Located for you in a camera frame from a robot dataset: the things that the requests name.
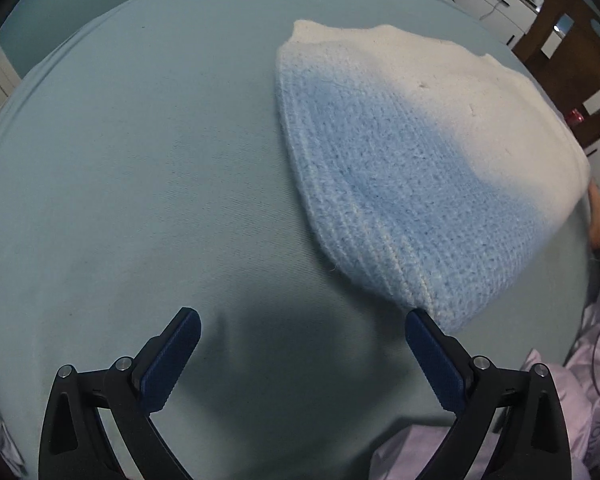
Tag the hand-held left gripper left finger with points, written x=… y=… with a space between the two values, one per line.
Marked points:
x=172 y=360

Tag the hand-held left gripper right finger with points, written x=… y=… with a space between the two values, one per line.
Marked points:
x=435 y=360

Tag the cream knitted sweater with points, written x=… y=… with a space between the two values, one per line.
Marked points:
x=405 y=160

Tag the lilac printed cloth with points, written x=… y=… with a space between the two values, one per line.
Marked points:
x=590 y=385

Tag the red can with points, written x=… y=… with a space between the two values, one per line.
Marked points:
x=575 y=117

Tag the brown wooden chair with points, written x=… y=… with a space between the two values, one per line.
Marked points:
x=570 y=45

